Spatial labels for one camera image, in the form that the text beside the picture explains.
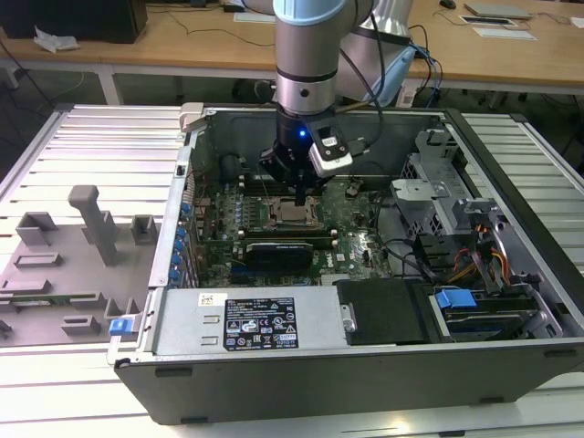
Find silver topped CPU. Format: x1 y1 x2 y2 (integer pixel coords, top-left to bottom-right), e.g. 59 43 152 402
276 203 303 223

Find metal socket cover frame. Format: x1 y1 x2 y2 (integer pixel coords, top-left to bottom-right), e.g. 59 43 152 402
268 200 317 227

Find CPU socket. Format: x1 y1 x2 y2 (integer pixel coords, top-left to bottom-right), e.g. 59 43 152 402
266 198 320 229

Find pale blue teach pendant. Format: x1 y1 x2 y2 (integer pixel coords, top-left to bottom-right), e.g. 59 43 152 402
370 44 417 107

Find white paper sheet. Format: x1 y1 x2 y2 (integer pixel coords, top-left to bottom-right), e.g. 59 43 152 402
472 26 536 43
232 11 278 24

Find black graphics card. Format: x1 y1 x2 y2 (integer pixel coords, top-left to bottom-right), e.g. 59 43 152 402
245 241 315 277

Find wooden desk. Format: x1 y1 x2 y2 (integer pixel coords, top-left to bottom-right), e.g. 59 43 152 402
0 0 279 106
405 0 584 99

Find green motherboard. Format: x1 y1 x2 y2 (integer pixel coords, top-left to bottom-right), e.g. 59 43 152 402
194 175 405 289

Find silver perforated drive cage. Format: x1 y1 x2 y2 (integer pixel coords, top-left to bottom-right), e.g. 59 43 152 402
391 130 472 239

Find black optical drive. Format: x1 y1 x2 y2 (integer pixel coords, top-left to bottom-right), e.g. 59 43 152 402
335 278 433 348

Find silver power supply with label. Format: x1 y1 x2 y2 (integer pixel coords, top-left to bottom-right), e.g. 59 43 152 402
152 287 358 360

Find hard disk in blue carrier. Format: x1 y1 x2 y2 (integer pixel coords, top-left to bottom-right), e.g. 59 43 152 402
428 287 538 344

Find silver laptop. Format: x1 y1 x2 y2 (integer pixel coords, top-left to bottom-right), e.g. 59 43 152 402
463 2 534 21

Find black computer box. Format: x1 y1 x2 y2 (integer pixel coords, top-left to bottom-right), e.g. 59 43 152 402
0 0 149 45

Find crumpled white paper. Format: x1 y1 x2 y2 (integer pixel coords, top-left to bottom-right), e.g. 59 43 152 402
32 25 82 55

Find open PC case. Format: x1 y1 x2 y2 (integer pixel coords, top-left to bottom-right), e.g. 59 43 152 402
107 102 584 428

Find blue case latch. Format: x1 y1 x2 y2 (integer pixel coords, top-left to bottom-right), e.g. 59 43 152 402
109 318 139 339

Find grey parts rack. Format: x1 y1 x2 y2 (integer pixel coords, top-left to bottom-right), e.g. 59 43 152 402
0 184 163 351

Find green RAM stick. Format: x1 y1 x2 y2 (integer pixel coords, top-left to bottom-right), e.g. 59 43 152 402
7 296 72 307

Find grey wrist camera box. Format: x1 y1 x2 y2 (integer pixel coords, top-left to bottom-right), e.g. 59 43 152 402
308 116 355 178

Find grey case handle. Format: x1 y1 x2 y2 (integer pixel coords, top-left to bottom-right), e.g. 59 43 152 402
178 102 216 134

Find silver disk bay frame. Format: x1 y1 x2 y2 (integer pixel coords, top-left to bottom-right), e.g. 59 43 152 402
454 198 569 341

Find orange yellow wire bundle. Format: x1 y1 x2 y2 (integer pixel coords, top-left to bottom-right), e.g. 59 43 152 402
449 223 511 287

